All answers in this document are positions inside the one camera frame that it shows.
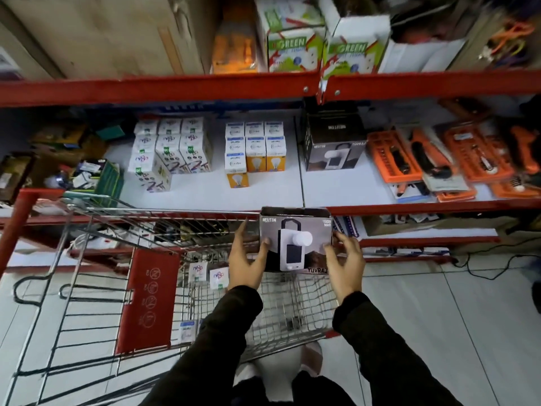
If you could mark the person's left hand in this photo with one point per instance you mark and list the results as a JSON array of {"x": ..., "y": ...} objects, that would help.
[{"x": 243, "y": 268}]

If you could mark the person's right hand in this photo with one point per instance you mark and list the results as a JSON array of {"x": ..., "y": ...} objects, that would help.
[{"x": 348, "y": 274}]

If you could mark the person's left thumb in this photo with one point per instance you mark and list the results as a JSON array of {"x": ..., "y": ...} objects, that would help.
[{"x": 266, "y": 247}]

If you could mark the person's right thumb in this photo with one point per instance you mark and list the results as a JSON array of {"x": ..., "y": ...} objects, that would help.
[{"x": 330, "y": 254}]

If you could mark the black lantern box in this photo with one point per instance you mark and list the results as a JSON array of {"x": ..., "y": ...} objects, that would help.
[
  {"x": 296, "y": 245},
  {"x": 334, "y": 143}
]

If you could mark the person's left forearm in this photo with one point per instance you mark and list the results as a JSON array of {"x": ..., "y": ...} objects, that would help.
[{"x": 211, "y": 350}]

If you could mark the person's right forearm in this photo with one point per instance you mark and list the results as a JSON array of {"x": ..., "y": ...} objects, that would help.
[{"x": 380, "y": 355}]

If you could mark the blue white packet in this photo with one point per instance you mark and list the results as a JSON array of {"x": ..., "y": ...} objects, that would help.
[{"x": 344, "y": 227}]

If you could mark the white purple print bulb carton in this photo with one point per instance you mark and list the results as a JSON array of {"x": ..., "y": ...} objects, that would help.
[
  {"x": 198, "y": 273},
  {"x": 219, "y": 279}
]

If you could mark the group of orange white bulb boxes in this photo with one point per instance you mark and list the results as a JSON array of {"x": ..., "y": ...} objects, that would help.
[{"x": 255, "y": 150}]

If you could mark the flat brown cardboard carton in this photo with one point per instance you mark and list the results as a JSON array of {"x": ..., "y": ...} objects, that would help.
[{"x": 439, "y": 226}]

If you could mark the orange screwdriver set pack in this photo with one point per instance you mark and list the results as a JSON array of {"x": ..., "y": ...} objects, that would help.
[
  {"x": 477, "y": 154},
  {"x": 393, "y": 158}
]

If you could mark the person's white shoe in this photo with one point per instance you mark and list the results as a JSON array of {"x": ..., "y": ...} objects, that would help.
[{"x": 274, "y": 363}]

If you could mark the white blue print bulb carton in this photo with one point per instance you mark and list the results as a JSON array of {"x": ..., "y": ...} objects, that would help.
[{"x": 186, "y": 333}]

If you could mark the red cart seat flap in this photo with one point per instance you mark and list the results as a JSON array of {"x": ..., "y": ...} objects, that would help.
[{"x": 148, "y": 300}]

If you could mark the group of purple print bulb boxes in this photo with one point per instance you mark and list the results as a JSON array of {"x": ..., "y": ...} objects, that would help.
[{"x": 169, "y": 152}]

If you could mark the person's black trouser legs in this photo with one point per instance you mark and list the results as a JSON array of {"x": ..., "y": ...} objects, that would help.
[{"x": 304, "y": 391}]

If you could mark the orange knife blister pack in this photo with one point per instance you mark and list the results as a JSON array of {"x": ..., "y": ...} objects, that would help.
[{"x": 439, "y": 164}]

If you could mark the green box of small items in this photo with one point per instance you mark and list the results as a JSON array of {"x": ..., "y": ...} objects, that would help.
[{"x": 99, "y": 179}]

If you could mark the red metal shelf rack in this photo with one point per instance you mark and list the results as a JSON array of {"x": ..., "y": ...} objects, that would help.
[{"x": 169, "y": 86}]

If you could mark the orange plastic packet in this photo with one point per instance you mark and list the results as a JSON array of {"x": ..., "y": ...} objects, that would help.
[{"x": 233, "y": 46}]

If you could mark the green white bulb box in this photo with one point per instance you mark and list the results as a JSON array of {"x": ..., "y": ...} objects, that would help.
[
  {"x": 355, "y": 46},
  {"x": 291, "y": 42}
]

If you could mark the open white carton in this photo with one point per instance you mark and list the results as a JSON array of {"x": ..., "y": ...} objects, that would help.
[{"x": 418, "y": 54}]

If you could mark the orange tool blister pack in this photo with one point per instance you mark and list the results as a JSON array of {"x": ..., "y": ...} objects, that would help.
[{"x": 524, "y": 150}]

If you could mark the small brown box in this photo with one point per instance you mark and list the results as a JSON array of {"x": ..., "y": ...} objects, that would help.
[{"x": 15, "y": 177}]

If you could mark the large brown cardboard box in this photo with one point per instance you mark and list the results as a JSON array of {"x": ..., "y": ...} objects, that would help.
[{"x": 105, "y": 33}]

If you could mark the cardboard box of pliers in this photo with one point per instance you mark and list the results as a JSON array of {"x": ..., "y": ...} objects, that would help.
[{"x": 498, "y": 33}]

